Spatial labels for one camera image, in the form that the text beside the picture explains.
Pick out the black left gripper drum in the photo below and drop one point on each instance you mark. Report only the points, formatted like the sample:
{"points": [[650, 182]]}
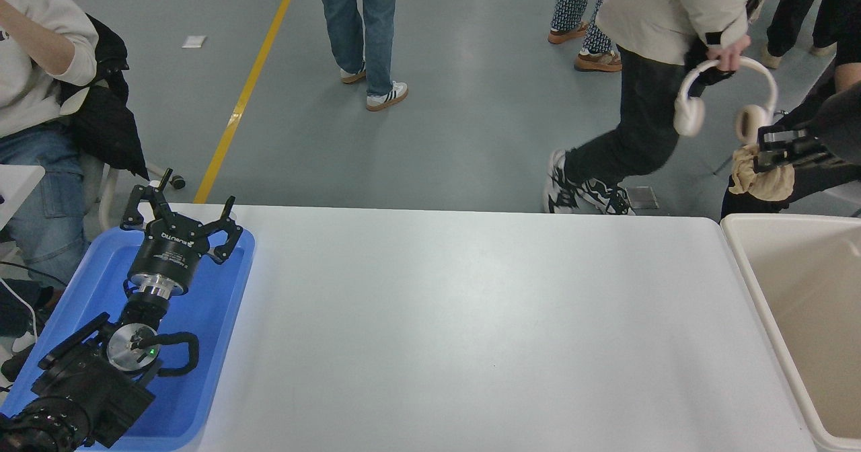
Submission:
{"points": [[168, 250]]}

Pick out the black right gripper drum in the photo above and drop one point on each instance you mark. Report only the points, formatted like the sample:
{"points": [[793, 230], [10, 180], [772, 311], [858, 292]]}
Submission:
{"points": [[841, 132]]}

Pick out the tan paper ball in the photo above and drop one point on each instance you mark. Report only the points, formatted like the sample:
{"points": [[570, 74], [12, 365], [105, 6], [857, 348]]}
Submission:
{"points": [[767, 183]]}

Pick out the white headphones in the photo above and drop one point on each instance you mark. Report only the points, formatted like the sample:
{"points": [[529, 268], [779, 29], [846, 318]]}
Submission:
{"points": [[687, 112]]}

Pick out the seated person's forearm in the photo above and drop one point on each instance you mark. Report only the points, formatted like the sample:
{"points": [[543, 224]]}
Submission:
{"points": [[33, 38]]}

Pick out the person's forearm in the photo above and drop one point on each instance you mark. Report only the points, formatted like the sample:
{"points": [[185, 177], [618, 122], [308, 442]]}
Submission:
{"points": [[851, 82]]}

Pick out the walking person's hand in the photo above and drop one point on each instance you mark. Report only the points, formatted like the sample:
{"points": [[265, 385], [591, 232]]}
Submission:
{"points": [[730, 54]]}

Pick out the white chair with casters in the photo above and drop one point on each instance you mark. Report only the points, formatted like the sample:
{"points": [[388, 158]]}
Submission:
{"points": [[106, 196]]}

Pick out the blue plastic tray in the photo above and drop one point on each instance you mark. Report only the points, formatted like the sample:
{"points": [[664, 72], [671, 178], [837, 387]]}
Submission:
{"points": [[202, 317]]}

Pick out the black jacket on chair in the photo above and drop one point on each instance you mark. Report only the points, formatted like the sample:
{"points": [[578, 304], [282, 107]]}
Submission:
{"points": [[107, 116]]}

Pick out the small white side table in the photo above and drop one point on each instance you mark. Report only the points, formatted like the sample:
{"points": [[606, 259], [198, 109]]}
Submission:
{"points": [[17, 183]]}

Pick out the person in black trousers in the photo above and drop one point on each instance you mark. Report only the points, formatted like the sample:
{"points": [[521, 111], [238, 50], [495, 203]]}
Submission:
{"points": [[790, 8]]}

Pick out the large pale bin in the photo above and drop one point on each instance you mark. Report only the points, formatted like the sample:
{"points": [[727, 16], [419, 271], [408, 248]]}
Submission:
{"points": [[807, 290]]}

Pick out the walking person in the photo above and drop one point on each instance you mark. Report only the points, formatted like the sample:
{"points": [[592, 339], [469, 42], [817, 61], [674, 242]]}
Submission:
{"points": [[646, 102]]}

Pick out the seated person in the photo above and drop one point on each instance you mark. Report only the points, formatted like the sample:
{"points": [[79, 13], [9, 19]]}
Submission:
{"points": [[27, 102]]}

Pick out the metal floor plate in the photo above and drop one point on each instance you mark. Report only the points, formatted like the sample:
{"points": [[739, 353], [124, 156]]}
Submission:
{"points": [[642, 198]]}

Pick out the person in blue jeans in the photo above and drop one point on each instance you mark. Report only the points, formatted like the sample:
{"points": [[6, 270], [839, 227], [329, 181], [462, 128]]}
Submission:
{"points": [[363, 15]]}

